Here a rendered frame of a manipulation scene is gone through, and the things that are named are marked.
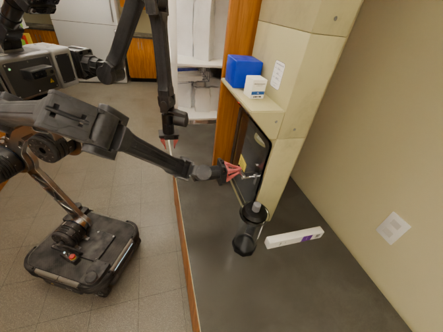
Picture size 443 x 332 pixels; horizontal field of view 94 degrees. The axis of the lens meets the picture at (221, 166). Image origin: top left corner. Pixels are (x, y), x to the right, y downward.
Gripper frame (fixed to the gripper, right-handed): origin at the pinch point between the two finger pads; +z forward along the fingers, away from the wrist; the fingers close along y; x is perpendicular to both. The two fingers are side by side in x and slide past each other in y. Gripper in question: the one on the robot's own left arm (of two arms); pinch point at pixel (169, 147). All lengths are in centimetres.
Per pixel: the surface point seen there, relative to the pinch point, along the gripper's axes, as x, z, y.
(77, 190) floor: 94, 108, -95
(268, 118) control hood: -46, -38, 27
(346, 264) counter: -72, 18, 65
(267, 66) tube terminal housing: -28, -48, 33
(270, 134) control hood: -46, -32, 29
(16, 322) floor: -25, 108, -104
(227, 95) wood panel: -8.8, -31.0, 26.7
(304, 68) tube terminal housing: -46, -52, 34
